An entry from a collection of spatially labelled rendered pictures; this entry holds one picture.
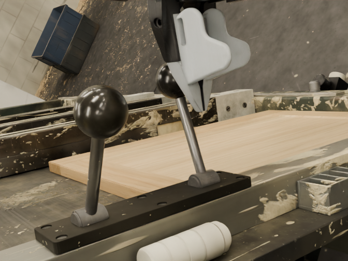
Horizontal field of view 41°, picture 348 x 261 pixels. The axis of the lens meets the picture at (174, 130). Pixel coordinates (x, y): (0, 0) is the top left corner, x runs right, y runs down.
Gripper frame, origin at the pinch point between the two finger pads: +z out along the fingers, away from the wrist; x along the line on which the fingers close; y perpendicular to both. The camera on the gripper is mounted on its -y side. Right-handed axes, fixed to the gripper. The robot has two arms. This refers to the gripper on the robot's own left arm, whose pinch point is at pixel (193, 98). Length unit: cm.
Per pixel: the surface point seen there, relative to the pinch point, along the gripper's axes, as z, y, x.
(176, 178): 11.3, -10.7, 10.2
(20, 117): 6, -87, 44
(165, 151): 11.5, -24.1, 26.1
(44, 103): 9, -156, 109
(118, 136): 10, -41, 33
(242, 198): 10.0, 3.3, 1.2
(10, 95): 8, -345, 223
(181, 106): 0.8, -1.5, 0.1
